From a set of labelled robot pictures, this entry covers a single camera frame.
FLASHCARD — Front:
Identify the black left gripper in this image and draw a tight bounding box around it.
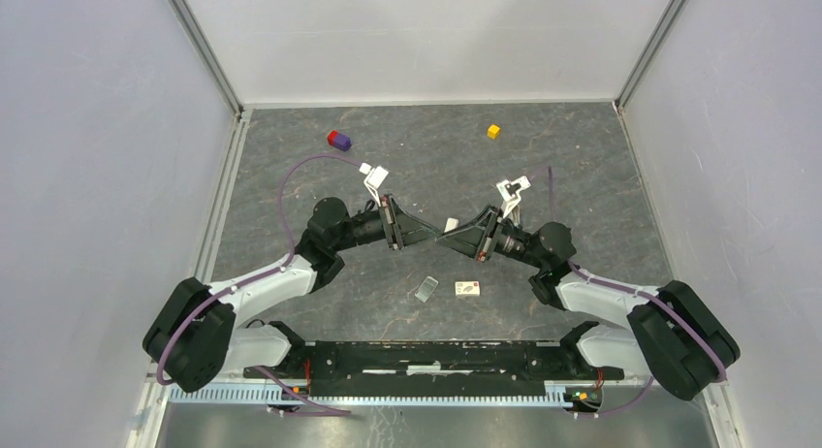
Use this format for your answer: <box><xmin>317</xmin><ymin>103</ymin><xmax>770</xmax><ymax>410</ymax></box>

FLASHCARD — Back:
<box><xmin>332</xmin><ymin>194</ymin><xmax>441</xmax><ymax>252</ymax></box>

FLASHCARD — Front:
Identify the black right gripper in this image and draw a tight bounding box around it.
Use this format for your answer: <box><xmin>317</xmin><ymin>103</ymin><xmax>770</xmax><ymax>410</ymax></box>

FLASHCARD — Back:
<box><xmin>436</xmin><ymin>205</ymin><xmax>546</xmax><ymax>270</ymax></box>

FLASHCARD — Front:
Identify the staple tray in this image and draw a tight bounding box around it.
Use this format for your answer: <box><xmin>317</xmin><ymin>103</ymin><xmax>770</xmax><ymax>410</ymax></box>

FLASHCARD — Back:
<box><xmin>414</xmin><ymin>276</ymin><xmax>439</xmax><ymax>303</ymax></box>

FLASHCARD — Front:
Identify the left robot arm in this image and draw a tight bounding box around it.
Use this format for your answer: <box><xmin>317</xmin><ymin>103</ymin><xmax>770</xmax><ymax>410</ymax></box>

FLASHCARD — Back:
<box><xmin>142</xmin><ymin>194</ymin><xmax>442</xmax><ymax>393</ymax></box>

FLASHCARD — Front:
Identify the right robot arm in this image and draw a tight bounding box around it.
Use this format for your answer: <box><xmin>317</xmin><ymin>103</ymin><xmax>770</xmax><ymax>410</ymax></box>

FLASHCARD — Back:
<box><xmin>436</xmin><ymin>207</ymin><xmax>741</xmax><ymax>400</ymax></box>

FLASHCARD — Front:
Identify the yellow cube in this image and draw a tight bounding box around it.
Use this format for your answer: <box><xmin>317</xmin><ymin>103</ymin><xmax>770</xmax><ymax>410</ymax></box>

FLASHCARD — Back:
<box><xmin>487</xmin><ymin>124</ymin><xmax>501</xmax><ymax>140</ymax></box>

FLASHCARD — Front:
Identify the red and purple block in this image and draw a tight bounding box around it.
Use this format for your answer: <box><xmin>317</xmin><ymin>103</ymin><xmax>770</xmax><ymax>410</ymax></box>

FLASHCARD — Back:
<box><xmin>327</xmin><ymin>130</ymin><xmax>352</xmax><ymax>152</ymax></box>

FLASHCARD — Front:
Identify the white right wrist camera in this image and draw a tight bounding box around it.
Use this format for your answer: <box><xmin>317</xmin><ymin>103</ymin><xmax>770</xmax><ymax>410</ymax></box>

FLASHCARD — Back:
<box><xmin>495</xmin><ymin>176</ymin><xmax>531</xmax><ymax>224</ymax></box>

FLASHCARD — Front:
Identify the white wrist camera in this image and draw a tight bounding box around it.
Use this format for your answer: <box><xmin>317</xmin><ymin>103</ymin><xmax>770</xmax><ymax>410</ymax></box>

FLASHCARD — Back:
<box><xmin>359</xmin><ymin>163</ymin><xmax>390</xmax><ymax>203</ymax></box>
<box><xmin>495</xmin><ymin>176</ymin><xmax>531</xmax><ymax>224</ymax></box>

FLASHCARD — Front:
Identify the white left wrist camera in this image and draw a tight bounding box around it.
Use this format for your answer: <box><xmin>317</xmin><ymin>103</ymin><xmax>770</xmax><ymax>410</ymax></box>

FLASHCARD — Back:
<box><xmin>359</xmin><ymin>163</ymin><xmax>390</xmax><ymax>203</ymax></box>

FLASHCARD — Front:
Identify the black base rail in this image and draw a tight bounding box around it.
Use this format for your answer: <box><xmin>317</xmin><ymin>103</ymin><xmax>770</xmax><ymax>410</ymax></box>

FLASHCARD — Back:
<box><xmin>270</xmin><ymin>340</ymin><xmax>625</xmax><ymax>397</ymax></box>

